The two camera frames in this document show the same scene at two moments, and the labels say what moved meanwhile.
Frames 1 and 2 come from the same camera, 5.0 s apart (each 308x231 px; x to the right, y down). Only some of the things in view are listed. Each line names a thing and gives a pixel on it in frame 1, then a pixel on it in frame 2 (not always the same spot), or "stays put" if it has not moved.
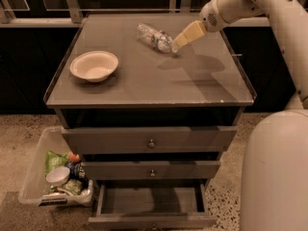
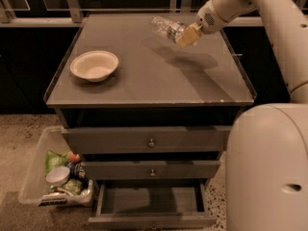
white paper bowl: [94, 65] stays put
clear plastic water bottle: [155, 38] → [171, 29]
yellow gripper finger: [195, 30] stays put
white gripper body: [209, 17] stays put
